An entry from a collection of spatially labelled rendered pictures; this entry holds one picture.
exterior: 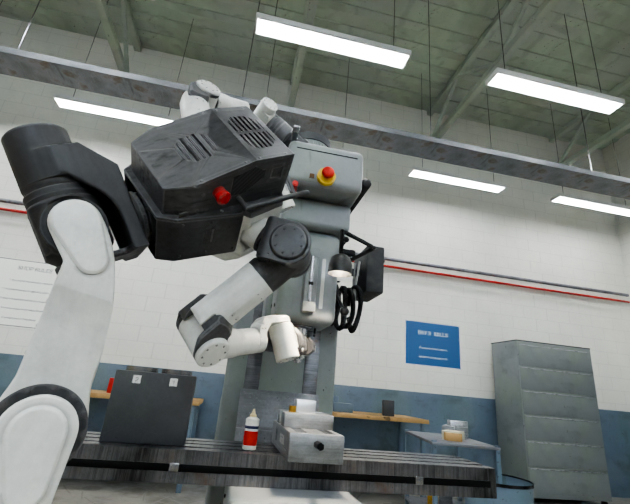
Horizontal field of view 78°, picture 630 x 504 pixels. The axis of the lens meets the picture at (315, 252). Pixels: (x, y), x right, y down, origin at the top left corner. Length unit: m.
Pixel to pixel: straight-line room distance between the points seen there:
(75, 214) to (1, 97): 6.86
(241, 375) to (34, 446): 1.02
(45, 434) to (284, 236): 0.52
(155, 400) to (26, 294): 5.02
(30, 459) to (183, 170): 0.53
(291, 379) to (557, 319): 6.38
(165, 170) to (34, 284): 5.42
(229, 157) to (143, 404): 0.75
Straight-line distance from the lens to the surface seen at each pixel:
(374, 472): 1.29
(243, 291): 0.86
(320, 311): 1.27
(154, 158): 0.85
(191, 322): 0.92
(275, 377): 1.69
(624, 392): 8.33
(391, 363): 5.96
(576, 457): 6.65
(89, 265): 0.80
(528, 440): 6.19
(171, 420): 1.26
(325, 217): 1.33
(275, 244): 0.83
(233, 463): 1.21
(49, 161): 0.88
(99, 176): 0.87
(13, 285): 6.28
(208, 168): 0.81
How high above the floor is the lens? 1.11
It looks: 19 degrees up
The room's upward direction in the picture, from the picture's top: 5 degrees clockwise
